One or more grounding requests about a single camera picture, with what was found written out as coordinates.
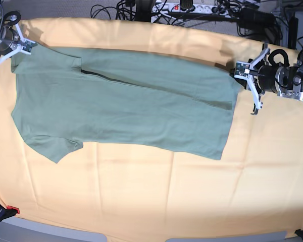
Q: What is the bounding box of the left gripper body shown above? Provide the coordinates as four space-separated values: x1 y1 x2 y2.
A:
247 43 277 115

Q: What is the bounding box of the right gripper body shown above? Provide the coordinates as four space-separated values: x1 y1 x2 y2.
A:
0 15 27 64

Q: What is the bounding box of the green T-shirt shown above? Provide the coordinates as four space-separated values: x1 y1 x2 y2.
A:
11 45 240 163

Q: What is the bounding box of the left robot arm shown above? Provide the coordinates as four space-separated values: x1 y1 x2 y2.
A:
247 44 303 115

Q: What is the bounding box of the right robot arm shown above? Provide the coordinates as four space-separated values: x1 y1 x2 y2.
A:
0 1 32 64

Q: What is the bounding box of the black power adapter box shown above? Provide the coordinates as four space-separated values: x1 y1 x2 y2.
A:
238 8 276 30

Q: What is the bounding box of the white power strip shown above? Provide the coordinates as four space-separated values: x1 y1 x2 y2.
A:
151 3 217 14

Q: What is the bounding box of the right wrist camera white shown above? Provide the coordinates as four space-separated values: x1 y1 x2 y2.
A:
21 40 37 55

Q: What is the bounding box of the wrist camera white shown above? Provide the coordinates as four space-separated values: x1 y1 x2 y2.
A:
234 62 250 77
21 40 37 55

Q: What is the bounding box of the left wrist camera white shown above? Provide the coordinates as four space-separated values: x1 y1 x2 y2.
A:
234 62 250 77

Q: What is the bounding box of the black post right background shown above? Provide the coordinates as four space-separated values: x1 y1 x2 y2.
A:
287 16 298 49

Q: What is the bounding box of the black centre stand post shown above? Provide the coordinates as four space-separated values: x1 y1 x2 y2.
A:
134 0 154 23

